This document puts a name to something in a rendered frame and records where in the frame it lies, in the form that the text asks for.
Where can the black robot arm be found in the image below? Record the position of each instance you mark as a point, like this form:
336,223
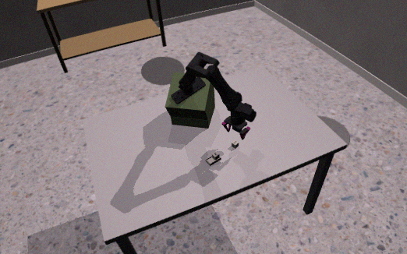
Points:
189,83

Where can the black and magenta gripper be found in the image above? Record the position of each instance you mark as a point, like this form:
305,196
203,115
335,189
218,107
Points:
235,122

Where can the white cube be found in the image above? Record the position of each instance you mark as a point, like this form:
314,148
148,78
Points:
235,144
215,155

